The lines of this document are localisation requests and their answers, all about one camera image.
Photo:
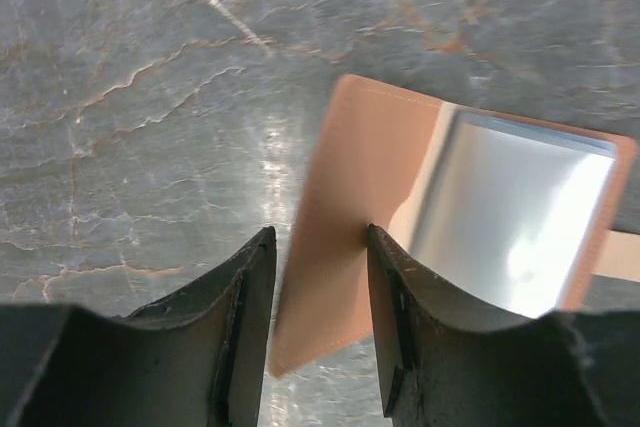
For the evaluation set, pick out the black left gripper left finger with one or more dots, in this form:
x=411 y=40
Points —
x=195 y=357

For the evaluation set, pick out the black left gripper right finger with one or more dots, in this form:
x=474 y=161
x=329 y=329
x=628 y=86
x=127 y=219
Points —
x=447 y=358

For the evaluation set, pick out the tan leather card holder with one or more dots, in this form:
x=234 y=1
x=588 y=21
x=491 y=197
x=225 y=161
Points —
x=515 y=211

